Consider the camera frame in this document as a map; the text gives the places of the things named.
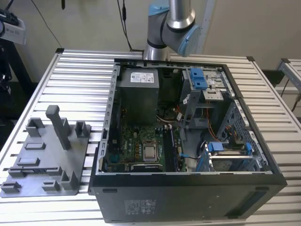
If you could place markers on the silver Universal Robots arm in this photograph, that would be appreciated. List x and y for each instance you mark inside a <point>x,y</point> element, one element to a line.
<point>174,26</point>

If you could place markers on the grey parts rack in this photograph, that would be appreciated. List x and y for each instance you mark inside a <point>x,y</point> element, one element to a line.
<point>54,162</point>

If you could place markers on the short black rod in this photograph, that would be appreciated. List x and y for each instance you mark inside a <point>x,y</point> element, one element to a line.
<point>63,4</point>

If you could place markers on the grey power supply unit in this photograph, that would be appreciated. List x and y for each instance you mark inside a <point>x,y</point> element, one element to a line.
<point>138,101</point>

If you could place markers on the green motherboard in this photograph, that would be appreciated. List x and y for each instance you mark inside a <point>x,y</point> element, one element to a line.
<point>131,143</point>

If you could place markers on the silver CPU in socket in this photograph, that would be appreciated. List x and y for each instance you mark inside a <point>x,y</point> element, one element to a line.
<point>150,154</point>

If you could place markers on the black graphics card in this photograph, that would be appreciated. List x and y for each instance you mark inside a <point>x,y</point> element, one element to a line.
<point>147,167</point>

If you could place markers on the grey metal disk bay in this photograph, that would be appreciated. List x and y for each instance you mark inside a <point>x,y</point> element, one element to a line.
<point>194,101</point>

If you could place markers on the small blue disk carrier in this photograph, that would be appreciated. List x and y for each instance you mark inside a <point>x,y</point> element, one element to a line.
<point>197,78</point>

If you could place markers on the black open PC case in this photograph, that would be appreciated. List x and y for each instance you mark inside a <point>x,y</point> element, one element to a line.
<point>178,197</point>

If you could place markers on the blue disk carrier with disk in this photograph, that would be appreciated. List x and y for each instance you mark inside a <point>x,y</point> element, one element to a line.
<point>225,156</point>

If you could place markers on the black stand frame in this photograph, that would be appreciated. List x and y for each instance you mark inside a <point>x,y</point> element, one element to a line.
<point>21,63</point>

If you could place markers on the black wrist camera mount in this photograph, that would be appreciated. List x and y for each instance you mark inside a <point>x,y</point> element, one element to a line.
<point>9,17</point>

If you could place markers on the aluminium side table frame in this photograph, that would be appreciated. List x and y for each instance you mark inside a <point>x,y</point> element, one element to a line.
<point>290,70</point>

